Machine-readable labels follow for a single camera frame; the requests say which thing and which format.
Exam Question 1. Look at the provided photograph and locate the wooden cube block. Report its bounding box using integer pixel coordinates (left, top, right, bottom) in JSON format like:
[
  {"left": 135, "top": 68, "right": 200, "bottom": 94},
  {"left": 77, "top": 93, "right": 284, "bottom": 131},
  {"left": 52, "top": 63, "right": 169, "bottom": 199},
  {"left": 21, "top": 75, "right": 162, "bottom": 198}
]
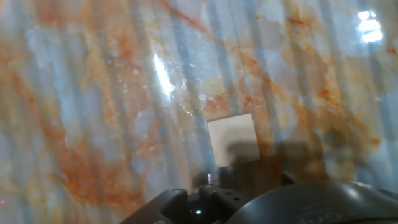
[{"left": 206, "top": 113, "right": 261, "bottom": 169}]

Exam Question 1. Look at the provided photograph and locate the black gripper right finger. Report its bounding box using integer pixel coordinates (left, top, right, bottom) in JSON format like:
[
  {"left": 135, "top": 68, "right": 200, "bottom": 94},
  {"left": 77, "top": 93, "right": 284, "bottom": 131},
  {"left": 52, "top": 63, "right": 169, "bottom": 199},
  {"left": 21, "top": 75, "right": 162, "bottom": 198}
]
[{"left": 281, "top": 170, "right": 296, "bottom": 185}]

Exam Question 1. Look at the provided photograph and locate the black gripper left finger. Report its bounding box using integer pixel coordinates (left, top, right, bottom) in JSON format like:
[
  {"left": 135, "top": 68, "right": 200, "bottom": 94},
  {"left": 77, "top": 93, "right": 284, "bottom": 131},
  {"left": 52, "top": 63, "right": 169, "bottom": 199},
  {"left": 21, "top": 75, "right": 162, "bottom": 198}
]
[{"left": 120, "top": 184, "right": 251, "bottom": 224}]

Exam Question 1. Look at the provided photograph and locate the orange marble pattern mat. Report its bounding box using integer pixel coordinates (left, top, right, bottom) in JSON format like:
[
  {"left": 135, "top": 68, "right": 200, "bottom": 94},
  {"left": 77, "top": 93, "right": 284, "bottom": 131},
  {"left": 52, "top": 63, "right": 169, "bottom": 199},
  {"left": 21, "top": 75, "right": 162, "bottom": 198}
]
[{"left": 0, "top": 0, "right": 398, "bottom": 224}]

